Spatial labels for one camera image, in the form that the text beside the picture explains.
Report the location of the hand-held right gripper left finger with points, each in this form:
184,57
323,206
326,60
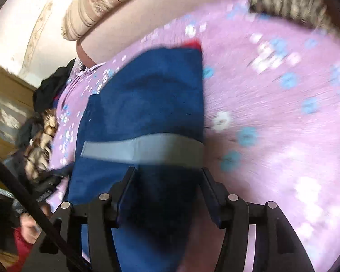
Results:
129,188

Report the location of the dark grey garment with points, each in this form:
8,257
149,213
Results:
27,133

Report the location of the black garment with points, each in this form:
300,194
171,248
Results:
52,85

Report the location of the purple floral bed sheet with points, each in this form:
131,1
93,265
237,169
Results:
272,104

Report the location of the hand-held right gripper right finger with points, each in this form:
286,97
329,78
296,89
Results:
209,189

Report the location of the person's left forearm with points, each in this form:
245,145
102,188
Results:
21,246

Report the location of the blue work jacket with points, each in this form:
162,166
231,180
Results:
147,99

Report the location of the person's left hand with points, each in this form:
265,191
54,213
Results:
29,228

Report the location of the black printed cloth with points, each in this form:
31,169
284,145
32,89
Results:
46,188

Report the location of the striped floral pillow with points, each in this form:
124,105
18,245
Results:
107,5

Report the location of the wooden cabinet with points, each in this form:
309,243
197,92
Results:
5,110

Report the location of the black white checkered cloth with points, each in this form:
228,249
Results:
286,0

